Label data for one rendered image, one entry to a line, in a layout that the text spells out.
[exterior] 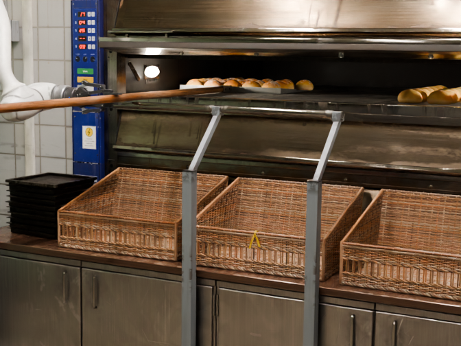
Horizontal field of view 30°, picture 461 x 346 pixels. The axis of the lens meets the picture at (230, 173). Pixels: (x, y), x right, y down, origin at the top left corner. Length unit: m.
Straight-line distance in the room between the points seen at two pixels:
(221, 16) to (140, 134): 0.66
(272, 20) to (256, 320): 1.23
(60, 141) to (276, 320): 1.55
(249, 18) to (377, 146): 0.75
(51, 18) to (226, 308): 1.69
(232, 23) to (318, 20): 0.38
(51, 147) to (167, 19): 0.88
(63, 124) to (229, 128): 0.86
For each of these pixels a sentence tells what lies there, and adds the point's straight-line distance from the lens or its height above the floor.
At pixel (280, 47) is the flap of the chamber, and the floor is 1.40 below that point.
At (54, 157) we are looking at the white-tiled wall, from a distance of 4.18.
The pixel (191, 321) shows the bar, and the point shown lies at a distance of 3.20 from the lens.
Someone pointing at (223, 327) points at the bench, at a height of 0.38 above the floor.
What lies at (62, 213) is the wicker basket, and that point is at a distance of 3.54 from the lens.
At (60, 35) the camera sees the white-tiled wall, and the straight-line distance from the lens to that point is 4.12.
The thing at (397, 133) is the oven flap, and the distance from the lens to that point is 3.43.
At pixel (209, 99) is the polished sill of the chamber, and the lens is 3.70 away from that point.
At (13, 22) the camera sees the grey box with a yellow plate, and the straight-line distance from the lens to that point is 4.24.
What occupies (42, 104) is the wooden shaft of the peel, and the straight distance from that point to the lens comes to 2.98.
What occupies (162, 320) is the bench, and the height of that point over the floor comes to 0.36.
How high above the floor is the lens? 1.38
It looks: 8 degrees down
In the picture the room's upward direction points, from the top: 1 degrees clockwise
